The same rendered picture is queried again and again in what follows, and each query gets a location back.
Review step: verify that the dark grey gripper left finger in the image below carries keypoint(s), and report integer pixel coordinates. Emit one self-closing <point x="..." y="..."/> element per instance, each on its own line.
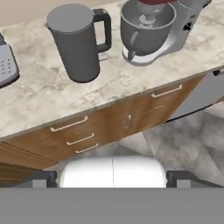
<point x="43" y="178"/>

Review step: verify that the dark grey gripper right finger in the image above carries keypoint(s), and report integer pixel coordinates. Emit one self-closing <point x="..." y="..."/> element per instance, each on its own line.
<point x="179" y="178"/>

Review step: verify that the wooden cupboard side panel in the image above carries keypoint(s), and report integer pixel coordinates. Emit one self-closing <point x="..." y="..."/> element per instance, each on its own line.
<point x="17" y="163"/>

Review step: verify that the wooden cupboard door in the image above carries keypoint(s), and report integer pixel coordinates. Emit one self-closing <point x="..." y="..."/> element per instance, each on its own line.
<point x="148" y="119"/>

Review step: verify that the white rounded block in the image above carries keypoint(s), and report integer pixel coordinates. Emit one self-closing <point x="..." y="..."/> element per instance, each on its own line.
<point x="112" y="173"/>

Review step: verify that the wide wooden drawer front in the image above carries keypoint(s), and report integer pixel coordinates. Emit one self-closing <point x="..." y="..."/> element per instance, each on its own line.
<point x="96" y="115"/>

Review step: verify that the grey metal appliance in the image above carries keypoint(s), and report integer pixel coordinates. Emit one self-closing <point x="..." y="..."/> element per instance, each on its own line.
<point x="201" y="93"/>

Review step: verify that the grey toaster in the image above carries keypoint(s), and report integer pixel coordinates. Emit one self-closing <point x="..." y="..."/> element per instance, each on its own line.
<point x="7" y="65"/>

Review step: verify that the dark grey electric kettle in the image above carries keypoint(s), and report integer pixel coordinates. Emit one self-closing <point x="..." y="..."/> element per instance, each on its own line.
<point x="76" y="43"/>

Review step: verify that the grey stand mixer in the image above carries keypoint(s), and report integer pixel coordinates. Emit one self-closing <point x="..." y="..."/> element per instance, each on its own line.
<point x="154" y="32"/>

